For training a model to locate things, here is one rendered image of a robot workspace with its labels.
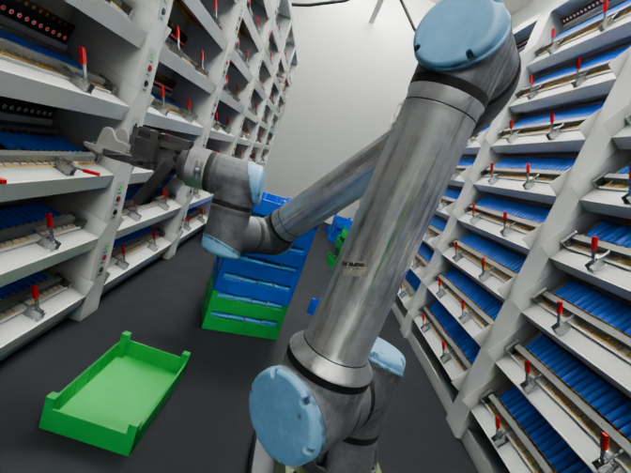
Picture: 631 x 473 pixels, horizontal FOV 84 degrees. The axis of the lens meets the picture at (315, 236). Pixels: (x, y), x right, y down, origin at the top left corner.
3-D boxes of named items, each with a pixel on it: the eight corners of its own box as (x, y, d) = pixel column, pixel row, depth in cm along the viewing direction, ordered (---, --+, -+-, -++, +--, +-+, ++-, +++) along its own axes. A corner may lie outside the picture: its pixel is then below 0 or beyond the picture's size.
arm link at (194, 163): (210, 189, 83) (197, 192, 74) (190, 183, 83) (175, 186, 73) (219, 151, 81) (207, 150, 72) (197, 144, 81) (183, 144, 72)
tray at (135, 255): (167, 250, 179) (182, 228, 177) (97, 295, 120) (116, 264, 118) (132, 226, 176) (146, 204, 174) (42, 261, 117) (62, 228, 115)
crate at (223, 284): (279, 283, 158) (285, 267, 156) (289, 305, 139) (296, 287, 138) (212, 268, 147) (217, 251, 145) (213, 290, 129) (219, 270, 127)
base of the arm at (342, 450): (355, 426, 89) (368, 391, 88) (389, 494, 71) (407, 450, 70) (284, 418, 84) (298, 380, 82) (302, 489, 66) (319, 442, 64)
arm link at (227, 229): (254, 263, 83) (269, 212, 82) (214, 261, 74) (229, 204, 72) (230, 251, 88) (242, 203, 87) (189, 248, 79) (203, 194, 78)
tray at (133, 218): (177, 213, 175) (192, 190, 173) (110, 241, 116) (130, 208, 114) (142, 189, 172) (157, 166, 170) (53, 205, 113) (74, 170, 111)
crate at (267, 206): (303, 217, 151) (309, 199, 150) (316, 230, 133) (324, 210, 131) (235, 196, 141) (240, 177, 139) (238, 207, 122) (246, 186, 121)
